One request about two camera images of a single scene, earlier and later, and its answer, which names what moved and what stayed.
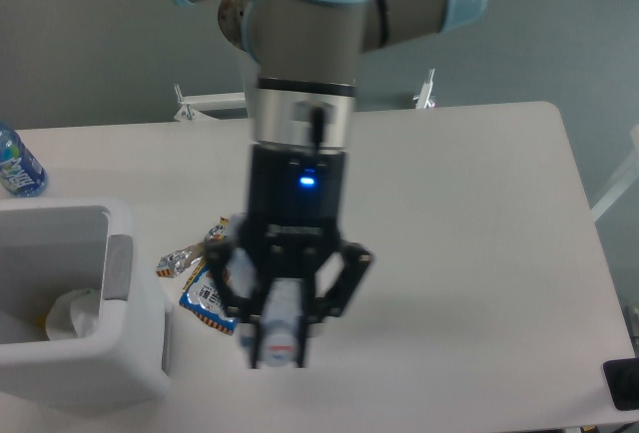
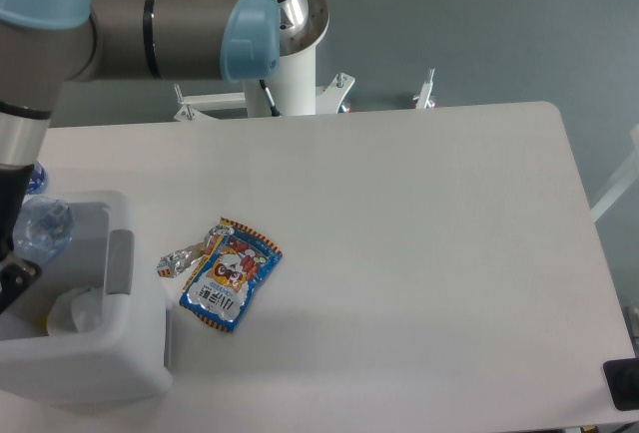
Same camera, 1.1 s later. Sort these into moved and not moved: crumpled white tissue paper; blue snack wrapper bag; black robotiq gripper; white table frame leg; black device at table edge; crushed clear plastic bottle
Moved: black robotiq gripper; crushed clear plastic bottle
Not moved: white table frame leg; black device at table edge; blue snack wrapper bag; crumpled white tissue paper
